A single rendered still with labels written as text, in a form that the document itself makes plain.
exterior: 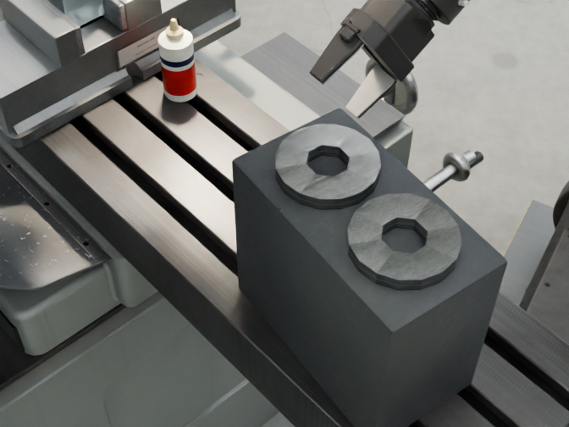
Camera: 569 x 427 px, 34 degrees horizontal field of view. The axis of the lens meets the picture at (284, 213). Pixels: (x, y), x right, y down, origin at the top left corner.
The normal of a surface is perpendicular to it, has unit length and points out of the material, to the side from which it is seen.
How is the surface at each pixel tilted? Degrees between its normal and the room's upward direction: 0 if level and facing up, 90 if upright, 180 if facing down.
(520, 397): 0
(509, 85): 0
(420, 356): 90
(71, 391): 90
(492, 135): 0
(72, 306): 90
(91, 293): 90
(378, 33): 56
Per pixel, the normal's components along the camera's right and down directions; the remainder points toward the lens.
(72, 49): 0.68, 0.55
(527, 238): 0.00, -0.66
